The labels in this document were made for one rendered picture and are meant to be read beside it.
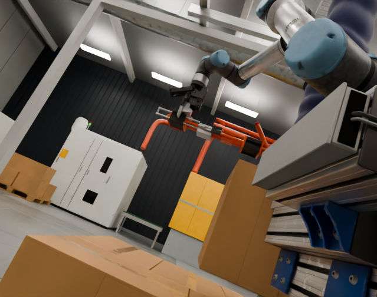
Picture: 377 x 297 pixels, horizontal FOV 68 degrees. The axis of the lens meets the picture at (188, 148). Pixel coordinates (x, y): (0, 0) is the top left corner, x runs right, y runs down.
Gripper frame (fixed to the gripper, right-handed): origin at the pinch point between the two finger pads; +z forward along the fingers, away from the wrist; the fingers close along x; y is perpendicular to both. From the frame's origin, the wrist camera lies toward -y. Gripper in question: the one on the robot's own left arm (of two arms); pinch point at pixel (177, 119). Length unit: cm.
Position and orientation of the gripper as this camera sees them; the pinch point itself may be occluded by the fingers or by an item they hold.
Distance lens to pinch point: 128.5
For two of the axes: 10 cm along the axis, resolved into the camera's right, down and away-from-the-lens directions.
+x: 0.4, 3.2, 9.5
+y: 9.3, 3.4, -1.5
